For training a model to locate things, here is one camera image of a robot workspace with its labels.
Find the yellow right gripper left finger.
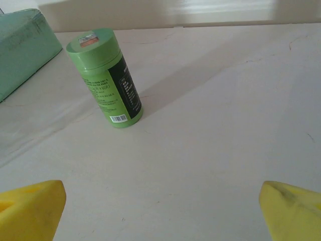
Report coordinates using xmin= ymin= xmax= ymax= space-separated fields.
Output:
xmin=0 ymin=180 xmax=67 ymax=241

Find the mint green zipper pouch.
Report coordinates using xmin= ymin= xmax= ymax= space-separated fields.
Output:
xmin=0 ymin=9 xmax=63 ymax=103

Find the green cylindrical bottle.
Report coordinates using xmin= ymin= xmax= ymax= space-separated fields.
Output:
xmin=66 ymin=28 xmax=145 ymax=129

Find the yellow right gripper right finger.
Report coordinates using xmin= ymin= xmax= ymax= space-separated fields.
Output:
xmin=259 ymin=180 xmax=321 ymax=241

